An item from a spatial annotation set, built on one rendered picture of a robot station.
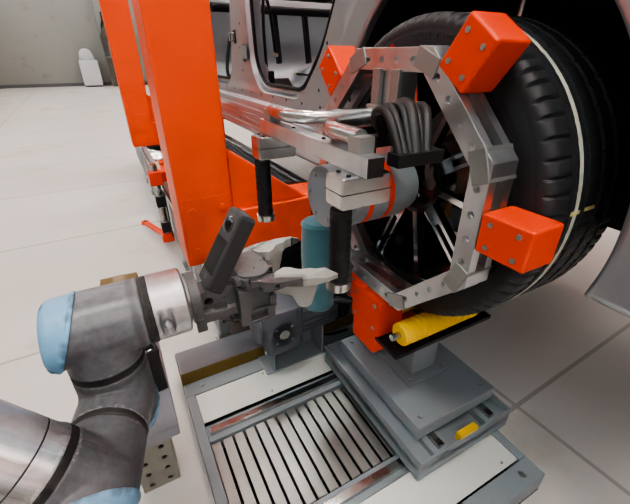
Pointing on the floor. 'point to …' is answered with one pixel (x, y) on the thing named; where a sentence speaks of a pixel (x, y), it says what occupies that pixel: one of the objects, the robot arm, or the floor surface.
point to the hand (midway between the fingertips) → (315, 252)
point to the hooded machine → (90, 69)
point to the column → (159, 465)
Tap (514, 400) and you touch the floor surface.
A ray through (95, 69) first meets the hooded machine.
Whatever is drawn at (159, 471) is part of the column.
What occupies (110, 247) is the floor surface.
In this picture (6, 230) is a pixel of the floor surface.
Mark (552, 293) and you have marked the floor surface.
